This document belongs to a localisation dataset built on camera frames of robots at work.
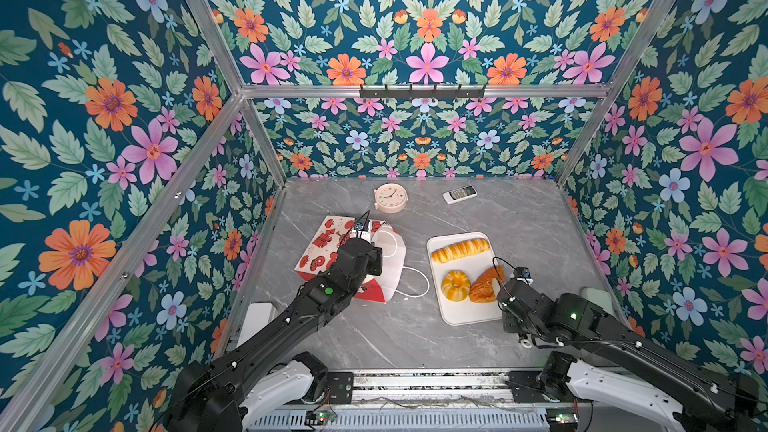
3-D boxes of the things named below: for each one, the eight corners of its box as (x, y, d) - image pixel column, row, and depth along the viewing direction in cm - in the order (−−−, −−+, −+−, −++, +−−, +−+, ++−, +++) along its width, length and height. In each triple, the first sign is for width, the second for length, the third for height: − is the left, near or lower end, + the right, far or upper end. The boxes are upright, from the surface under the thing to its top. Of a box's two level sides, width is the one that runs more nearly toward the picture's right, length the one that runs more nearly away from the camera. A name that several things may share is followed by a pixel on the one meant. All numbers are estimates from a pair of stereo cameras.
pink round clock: (373, 213, 112) (373, 206, 109) (376, 189, 120) (375, 182, 117) (408, 213, 112) (408, 206, 109) (408, 189, 120) (408, 182, 117)
